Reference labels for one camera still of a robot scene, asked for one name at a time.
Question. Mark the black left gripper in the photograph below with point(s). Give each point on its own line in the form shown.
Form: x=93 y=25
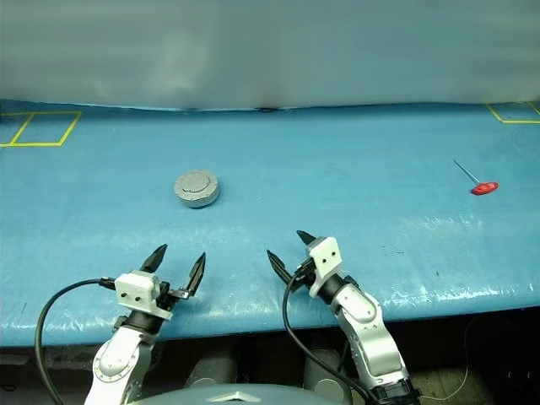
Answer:
x=165 y=297

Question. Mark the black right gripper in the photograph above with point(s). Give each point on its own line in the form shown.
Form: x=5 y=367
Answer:
x=304 y=276

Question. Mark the silver finned motor cover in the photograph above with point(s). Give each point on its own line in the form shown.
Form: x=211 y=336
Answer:
x=195 y=183

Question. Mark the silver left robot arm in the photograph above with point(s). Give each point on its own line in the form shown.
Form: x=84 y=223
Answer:
x=120 y=363

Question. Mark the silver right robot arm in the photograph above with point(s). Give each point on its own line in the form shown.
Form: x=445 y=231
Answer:
x=371 y=337

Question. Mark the grey rounded cylinder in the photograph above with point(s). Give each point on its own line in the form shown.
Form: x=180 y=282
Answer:
x=325 y=379
x=211 y=373

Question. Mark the grey robot torso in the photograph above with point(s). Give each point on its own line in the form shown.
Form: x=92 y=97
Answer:
x=236 y=396

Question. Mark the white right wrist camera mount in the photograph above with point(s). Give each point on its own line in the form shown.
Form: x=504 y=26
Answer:
x=325 y=257

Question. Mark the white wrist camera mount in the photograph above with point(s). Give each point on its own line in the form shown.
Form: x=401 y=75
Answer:
x=135 y=289
x=325 y=257

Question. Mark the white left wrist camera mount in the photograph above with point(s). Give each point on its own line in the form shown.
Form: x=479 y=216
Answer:
x=135 y=289

